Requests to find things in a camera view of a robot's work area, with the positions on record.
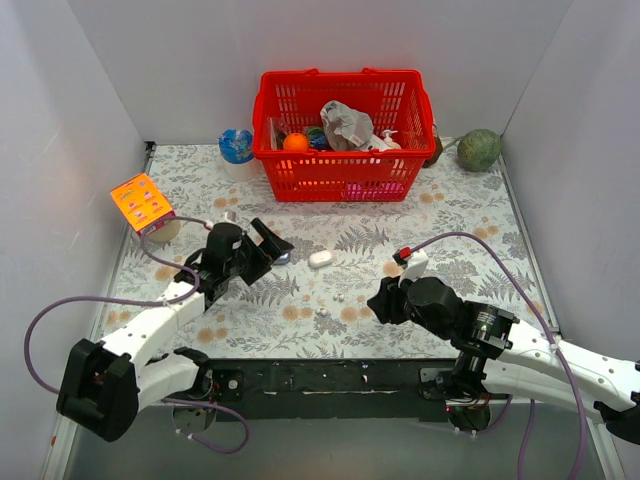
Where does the white earbud charging case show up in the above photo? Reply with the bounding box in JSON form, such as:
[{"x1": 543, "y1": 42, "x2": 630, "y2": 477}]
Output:
[{"x1": 308, "y1": 250, "x2": 335, "y2": 270}]

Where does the beige round container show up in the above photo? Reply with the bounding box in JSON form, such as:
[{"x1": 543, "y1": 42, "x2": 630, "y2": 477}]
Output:
[{"x1": 145, "y1": 220, "x2": 181, "y2": 244}]

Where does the purple earbud charging case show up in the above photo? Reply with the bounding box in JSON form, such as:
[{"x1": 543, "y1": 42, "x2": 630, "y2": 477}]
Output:
[{"x1": 274, "y1": 252, "x2": 292, "y2": 266}]

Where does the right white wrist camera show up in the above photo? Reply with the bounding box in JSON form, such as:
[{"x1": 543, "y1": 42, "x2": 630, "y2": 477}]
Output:
[{"x1": 393, "y1": 247, "x2": 428, "y2": 284}]

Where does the red plastic shopping basket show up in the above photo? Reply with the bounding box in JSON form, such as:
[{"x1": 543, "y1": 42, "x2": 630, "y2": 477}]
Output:
[{"x1": 253, "y1": 68, "x2": 436, "y2": 202}]

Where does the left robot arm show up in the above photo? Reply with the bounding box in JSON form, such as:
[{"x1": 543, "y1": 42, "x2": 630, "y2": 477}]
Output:
[{"x1": 56, "y1": 219, "x2": 294, "y2": 442}]

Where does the white pump bottle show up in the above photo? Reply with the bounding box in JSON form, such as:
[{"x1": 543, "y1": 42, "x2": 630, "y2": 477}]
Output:
[{"x1": 367, "y1": 129, "x2": 401, "y2": 151}]

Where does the brown object behind basket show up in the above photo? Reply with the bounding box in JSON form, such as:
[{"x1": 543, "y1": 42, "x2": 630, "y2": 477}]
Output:
[{"x1": 421, "y1": 124, "x2": 445, "y2": 169}]

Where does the crumpled grey plastic bag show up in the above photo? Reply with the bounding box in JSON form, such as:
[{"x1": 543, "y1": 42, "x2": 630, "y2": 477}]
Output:
[{"x1": 320, "y1": 100, "x2": 374, "y2": 151}]

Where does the floral patterned table mat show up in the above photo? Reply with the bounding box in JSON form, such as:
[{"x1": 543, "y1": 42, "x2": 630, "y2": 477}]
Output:
[{"x1": 111, "y1": 145, "x2": 549, "y2": 358}]

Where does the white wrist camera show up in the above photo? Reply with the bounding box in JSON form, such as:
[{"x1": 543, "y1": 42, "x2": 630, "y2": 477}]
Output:
[
  {"x1": 393, "y1": 247, "x2": 428, "y2": 284},
  {"x1": 224, "y1": 211, "x2": 238, "y2": 225}
]

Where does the green blue item in basket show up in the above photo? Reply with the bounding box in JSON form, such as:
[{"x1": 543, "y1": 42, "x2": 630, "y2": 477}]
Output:
[{"x1": 305, "y1": 126, "x2": 331, "y2": 150}]

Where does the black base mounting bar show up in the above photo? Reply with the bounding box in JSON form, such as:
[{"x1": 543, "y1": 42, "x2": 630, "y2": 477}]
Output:
[{"x1": 175, "y1": 355, "x2": 491, "y2": 431}]

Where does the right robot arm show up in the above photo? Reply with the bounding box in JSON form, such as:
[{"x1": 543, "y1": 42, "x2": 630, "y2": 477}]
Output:
[{"x1": 367, "y1": 277, "x2": 639, "y2": 444}]

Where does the orange fruit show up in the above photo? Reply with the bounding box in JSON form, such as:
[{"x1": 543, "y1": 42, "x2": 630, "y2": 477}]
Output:
[{"x1": 283, "y1": 133, "x2": 310, "y2": 153}]

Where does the blue lidded white cup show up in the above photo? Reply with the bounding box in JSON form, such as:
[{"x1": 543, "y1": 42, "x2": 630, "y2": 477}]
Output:
[{"x1": 218, "y1": 129, "x2": 258, "y2": 182}]

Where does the green melon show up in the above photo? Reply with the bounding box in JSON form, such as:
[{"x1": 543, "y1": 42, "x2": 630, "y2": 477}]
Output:
[{"x1": 457, "y1": 129, "x2": 502, "y2": 172}]

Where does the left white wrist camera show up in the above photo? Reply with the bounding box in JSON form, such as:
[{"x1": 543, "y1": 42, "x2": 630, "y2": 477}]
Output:
[{"x1": 224, "y1": 211, "x2": 238, "y2": 225}]

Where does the orange snack box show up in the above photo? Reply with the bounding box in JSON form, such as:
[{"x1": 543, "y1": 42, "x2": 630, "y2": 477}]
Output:
[{"x1": 110, "y1": 173, "x2": 176, "y2": 236}]

